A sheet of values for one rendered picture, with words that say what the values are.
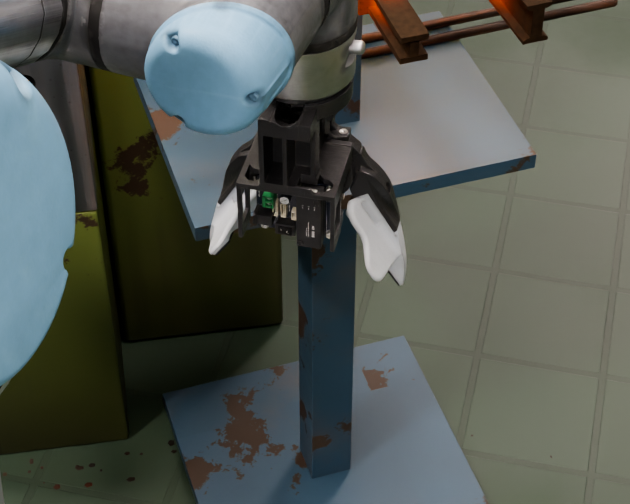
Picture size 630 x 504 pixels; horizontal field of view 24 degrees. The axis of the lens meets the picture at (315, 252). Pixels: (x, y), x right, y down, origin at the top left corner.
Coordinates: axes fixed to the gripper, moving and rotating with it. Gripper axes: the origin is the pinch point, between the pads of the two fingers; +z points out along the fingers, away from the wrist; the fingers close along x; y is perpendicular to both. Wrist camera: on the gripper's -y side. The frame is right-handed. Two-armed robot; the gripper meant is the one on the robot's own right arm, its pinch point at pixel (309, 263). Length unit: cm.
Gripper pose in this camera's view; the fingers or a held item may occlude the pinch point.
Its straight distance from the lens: 114.9
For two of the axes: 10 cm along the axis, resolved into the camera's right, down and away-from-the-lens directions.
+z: 0.0, 7.2, 6.9
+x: 9.7, 1.6, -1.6
